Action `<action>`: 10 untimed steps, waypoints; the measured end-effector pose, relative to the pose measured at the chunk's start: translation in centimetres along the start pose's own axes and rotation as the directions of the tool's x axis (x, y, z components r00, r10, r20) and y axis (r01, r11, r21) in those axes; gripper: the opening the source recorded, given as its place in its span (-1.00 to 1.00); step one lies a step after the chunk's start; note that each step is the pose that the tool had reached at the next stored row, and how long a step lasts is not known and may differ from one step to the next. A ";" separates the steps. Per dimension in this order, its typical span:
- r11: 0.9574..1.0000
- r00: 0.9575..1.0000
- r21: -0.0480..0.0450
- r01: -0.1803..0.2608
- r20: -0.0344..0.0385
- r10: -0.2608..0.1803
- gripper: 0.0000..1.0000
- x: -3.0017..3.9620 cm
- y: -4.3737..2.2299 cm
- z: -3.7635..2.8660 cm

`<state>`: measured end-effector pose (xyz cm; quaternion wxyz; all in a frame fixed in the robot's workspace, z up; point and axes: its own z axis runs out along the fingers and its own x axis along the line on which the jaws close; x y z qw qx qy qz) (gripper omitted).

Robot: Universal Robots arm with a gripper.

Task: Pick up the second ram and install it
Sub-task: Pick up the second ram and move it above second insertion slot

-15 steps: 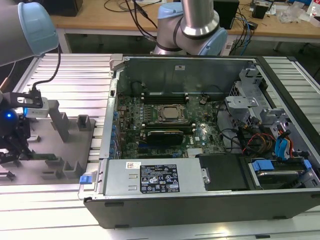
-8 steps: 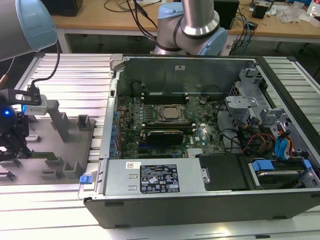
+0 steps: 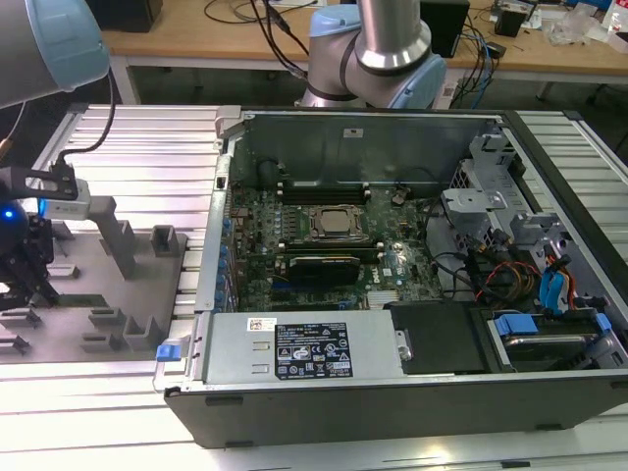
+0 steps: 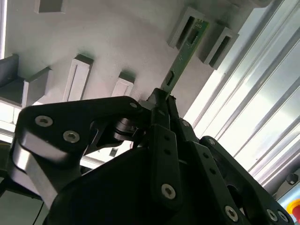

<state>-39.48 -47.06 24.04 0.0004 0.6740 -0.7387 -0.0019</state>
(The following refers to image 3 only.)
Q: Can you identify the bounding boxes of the wooden desk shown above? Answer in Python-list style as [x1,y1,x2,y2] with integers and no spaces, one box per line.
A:
[100,0,628,107]

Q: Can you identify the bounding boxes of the silver power supply unit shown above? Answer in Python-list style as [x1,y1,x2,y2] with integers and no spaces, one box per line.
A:
[201,309,397,385]

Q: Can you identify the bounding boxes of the black NVIDIA graphics card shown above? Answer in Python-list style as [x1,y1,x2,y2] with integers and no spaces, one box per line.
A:
[287,253,360,285]

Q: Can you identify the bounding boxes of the white red box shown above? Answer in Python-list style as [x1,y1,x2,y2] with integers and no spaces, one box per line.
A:
[607,0,628,50]

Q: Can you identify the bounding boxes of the black open PC case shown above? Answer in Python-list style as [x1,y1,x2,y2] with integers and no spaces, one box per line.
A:
[152,105,628,450]

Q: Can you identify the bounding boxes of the silver CPU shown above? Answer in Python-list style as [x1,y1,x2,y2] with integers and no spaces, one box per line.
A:
[317,209,353,233]

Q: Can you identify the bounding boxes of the grey parts rack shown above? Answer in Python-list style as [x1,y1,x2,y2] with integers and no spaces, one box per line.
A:
[0,194,191,365]

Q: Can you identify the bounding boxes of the large black equipment box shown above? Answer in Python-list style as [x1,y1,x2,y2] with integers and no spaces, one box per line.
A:
[97,0,163,33]

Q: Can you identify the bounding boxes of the small black box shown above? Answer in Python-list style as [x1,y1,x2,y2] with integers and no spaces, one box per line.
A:
[494,5,529,36]

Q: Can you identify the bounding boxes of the green motherboard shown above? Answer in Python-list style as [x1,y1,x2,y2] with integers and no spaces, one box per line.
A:
[223,181,445,313]

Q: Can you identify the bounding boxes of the red yellow wire bundle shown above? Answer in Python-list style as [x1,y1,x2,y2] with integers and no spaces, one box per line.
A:
[478,259,539,303]

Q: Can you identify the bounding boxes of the black speaker box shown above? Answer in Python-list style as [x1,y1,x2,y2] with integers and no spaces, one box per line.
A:
[421,0,471,58]

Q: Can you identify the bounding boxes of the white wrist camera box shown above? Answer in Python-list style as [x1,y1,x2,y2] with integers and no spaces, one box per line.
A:
[37,179,93,221]

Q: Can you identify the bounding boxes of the black camera cable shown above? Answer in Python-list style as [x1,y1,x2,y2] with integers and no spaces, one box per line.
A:
[48,68,119,173]

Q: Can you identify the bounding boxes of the clear plastic bags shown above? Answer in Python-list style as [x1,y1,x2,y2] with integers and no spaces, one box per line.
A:
[544,4,614,48]

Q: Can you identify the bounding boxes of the black plastic shroud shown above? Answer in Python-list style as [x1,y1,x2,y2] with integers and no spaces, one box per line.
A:
[382,299,492,378]

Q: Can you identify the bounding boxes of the hard disk in blue carrier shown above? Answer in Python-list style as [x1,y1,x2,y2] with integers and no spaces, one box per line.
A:
[485,313,612,374]

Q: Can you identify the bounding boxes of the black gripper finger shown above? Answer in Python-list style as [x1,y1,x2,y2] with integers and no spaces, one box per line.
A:
[0,282,26,312]
[29,271,61,309]

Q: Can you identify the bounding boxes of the grey metal drive cage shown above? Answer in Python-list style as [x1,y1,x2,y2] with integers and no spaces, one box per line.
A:
[440,131,578,256]

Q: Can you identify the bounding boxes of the blue flat wire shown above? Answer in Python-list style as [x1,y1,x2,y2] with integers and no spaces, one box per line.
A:
[538,255,574,321]

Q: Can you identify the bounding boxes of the silver finned heatsink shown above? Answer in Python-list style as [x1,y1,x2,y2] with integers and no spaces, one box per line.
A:
[365,288,402,311]

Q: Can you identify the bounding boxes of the metal socket cover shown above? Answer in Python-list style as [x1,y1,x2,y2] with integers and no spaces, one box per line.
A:
[306,204,367,240]

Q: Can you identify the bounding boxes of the RAM slot with white latches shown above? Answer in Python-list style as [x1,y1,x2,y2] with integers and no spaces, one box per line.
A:
[278,191,371,200]
[277,181,371,190]

